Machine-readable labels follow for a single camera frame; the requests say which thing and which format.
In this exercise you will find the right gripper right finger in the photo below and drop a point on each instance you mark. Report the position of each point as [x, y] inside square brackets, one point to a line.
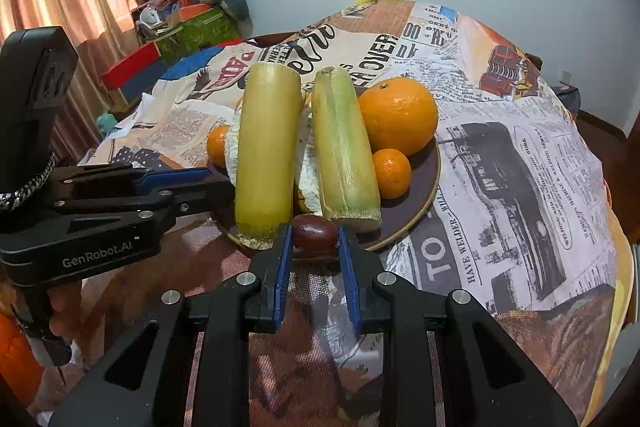
[445, 358]

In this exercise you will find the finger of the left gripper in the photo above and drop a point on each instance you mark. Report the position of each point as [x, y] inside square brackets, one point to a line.
[160, 208]
[125, 180]

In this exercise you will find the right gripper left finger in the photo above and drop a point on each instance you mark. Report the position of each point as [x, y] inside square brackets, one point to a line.
[186, 357]

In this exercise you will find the large orange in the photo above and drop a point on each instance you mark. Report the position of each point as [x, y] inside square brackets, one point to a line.
[216, 145]
[399, 113]

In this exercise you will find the sugarcane piece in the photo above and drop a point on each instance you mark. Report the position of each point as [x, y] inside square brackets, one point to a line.
[264, 185]
[348, 186]

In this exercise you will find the pomelo segment with rind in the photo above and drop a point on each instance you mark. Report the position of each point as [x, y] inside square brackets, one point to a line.
[306, 176]

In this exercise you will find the dark red jujube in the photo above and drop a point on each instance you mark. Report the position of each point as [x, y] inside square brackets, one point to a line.
[314, 236]

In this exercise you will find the small mandarin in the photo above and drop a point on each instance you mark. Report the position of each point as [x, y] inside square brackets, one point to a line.
[393, 172]

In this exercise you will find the hand holding left gripper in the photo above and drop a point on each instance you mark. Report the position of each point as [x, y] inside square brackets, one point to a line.
[65, 302]

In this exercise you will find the teal plush toy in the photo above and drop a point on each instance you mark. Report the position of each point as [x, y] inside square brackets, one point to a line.
[106, 124]

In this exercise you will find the newspaper print tablecloth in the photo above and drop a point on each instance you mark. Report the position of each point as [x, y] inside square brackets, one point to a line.
[520, 218]

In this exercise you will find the dark purple plate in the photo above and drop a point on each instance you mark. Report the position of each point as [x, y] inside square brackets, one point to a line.
[398, 215]

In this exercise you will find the grey backpack on floor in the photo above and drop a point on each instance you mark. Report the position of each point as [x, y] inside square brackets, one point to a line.
[569, 96]

